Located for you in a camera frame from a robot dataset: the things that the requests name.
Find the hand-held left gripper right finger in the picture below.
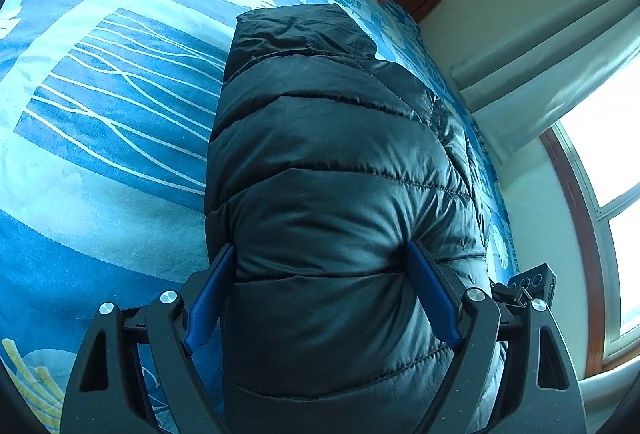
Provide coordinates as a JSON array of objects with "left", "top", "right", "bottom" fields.
[{"left": 407, "top": 241, "right": 588, "bottom": 434}]

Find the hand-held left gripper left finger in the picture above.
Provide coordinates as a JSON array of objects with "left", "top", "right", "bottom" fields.
[{"left": 60, "top": 243, "right": 237, "bottom": 434}]

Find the black puffer jacket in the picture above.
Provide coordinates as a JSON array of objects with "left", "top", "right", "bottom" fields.
[{"left": 204, "top": 4, "right": 508, "bottom": 434}]

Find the white curtain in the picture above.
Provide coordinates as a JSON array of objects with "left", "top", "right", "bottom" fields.
[{"left": 452, "top": 0, "right": 640, "bottom": 149}]

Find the blue patterned bedspread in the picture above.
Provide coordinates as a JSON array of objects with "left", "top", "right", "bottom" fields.
[{"left": 0, "top": 0, "right": 521, "bottom": 434}]

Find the window with wooden frame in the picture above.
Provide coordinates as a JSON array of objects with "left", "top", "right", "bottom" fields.
[{"left": 540, "top": 78, "right": 640, "bottom": 372}]

